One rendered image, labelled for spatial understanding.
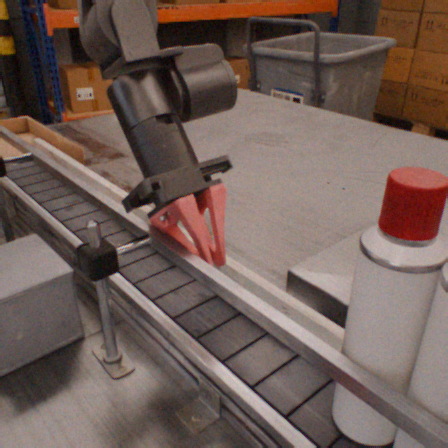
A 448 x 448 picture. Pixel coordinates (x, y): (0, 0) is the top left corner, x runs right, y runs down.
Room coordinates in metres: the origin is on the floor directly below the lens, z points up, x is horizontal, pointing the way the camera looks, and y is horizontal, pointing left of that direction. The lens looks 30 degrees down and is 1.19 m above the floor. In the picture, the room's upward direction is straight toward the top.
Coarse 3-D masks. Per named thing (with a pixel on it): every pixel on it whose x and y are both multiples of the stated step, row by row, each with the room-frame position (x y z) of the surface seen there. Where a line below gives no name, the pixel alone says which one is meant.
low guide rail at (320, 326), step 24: (48, 144) 0.79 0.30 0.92; (72, 168) 0.70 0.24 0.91; (120, 192) 0.59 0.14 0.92; (144, 216) 0.54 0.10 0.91; (192, 240) 0.46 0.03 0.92; (240, 264) 0.41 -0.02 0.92; (264, 288) 0.37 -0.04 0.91; (288, 312) 0.34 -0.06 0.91; (312, 312) 0.33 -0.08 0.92; (336, 336) 0.30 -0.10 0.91
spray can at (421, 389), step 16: (432, 304) 0.22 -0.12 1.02; (432, 320) 0.21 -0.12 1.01; (432, 336) 0.20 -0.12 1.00; (432, 352) 0.20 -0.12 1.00; (416, 368) 0.21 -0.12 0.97; (432, 368) 0.20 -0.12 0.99; (416, 384) 0.21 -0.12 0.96; (432, 384) 0.20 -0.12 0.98; (416, 400) 0.20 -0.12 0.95; (432, 400) 0.19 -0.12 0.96; (400, 432) 0.21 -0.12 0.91
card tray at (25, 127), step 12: (12, 120) 1.10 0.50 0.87; (24, 120) 1.12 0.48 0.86; (24, 132) 1.11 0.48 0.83; (36, 132) 1.09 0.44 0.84; (48, 132) 1.03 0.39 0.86; (0, 144) 1.03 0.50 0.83; (60, 144) 0.98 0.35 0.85; (72, 144) 0.93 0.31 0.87; (12, 156) 0.95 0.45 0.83; (72, 156) 0.94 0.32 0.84; (84, 156) 0.90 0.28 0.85
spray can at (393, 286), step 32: (384, 192) 0.25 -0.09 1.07; (416, 192) 0.23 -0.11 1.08; (384, 224) 0.24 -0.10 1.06; (416, 224) 0.23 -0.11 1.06; (384, 256) 0.23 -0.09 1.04; (416, 256) 0.22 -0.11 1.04; (352, 288) 0.25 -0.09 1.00; (384, 288) 0.23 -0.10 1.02; (416, 288) 0.22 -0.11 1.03; (352, 320) 0.24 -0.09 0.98; (384, 320) 0.22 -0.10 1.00; (416, 320) 0.22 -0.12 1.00; (352, 352) 0.24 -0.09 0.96; (384, 352) 0.22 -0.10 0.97; (416, 352) 0.22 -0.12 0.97; (352, 416) 0.23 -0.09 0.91
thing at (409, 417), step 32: (0, 128) 0.73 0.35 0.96; (96, 192) 0.49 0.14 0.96; (128, 224) 0.42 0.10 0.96; (192, 256) 0.35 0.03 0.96; (224, 288) 0.31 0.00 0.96; (256, 320) 0.28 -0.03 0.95; (288, 320) 0.27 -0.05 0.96; (320, 352) 0.23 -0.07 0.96; (352, 384) 0.21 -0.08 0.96; (384, 384) 0.21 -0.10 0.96; (384, 416) 0.19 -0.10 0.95; (416, 416) 0.18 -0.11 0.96
